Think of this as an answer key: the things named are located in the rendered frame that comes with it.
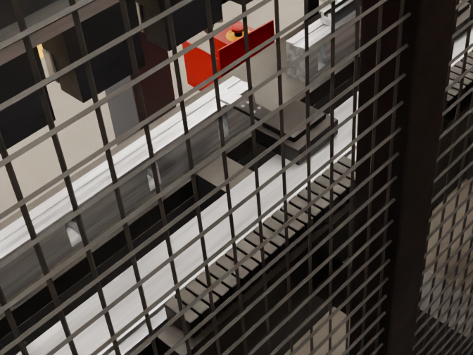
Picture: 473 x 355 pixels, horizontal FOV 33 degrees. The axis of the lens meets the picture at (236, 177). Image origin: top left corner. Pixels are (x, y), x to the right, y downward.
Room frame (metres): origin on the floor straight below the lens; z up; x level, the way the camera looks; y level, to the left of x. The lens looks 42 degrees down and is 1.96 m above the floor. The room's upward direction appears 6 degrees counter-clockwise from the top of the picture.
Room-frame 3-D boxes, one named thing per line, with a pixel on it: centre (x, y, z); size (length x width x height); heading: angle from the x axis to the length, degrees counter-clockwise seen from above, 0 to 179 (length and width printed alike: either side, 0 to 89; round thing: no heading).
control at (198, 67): (1.87, -0.01, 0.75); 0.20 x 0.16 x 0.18; 129
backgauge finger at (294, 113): (1.24, -0.07, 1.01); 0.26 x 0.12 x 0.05; 43
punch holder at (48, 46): (1.18, 0.22, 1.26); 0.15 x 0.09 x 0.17; 133
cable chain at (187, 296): (0.89, -0.05, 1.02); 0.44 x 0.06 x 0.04; 133
